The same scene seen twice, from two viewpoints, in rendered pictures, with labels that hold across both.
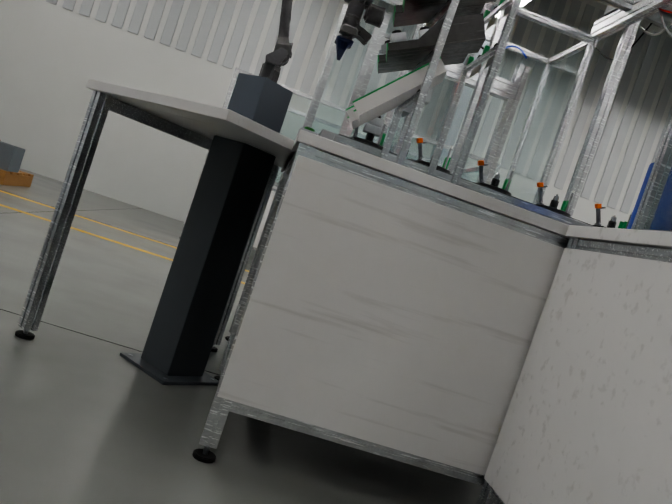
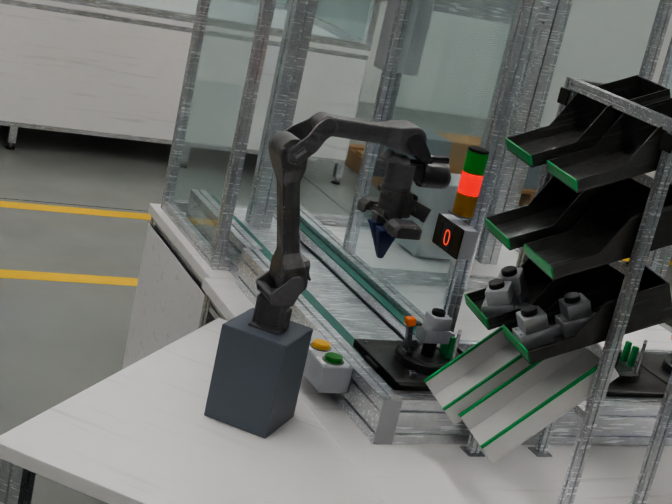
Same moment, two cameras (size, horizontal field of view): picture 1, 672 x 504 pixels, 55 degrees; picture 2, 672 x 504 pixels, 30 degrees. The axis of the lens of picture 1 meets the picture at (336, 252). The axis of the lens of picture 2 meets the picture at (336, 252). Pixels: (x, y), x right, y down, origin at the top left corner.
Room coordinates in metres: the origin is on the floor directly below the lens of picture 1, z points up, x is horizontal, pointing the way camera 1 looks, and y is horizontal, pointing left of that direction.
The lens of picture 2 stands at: (0.02, 1.10, 1.93)
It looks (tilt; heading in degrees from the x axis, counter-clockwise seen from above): 17 degrees down; 341
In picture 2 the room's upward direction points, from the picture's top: 13 degrees clockwise
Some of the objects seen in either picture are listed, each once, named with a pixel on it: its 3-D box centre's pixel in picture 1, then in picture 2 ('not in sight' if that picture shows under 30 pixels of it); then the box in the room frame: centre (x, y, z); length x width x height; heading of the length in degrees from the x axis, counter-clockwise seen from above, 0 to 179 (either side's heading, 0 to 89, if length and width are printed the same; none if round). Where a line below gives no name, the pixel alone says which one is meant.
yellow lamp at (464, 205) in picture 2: not in sight; (465, 204); (2.57, -0.08, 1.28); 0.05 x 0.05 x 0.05
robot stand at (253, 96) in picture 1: (257, 110); (258, 371); (2.26, 0.42, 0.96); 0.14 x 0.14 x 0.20; 53
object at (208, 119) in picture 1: (256, 144); (269, 431); (2.23, 0.38, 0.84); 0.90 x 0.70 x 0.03; 143
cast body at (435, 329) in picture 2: (377, 125); (439, 325); (2.37, 0.01, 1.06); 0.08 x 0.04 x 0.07; 98
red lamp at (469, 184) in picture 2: not in sight; (470, 183); (2.57, -0.08, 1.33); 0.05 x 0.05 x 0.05
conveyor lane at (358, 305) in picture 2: not in sight; (372, 333); (2.67, 0.03, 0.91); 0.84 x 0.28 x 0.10; 7
